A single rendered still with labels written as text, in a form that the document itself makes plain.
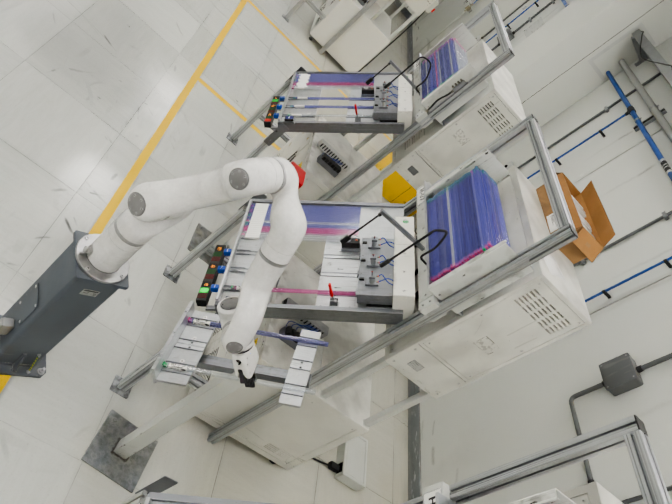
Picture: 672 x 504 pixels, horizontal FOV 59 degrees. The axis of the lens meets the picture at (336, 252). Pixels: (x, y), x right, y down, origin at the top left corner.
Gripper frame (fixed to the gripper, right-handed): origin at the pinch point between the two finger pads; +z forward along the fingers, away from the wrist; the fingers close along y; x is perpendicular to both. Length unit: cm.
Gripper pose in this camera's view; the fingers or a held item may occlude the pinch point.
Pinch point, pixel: (250, 379)
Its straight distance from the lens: 198.5
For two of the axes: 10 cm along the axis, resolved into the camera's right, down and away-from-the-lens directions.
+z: 1.0, 8.2, 5.6
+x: -9.8, -0.2, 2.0
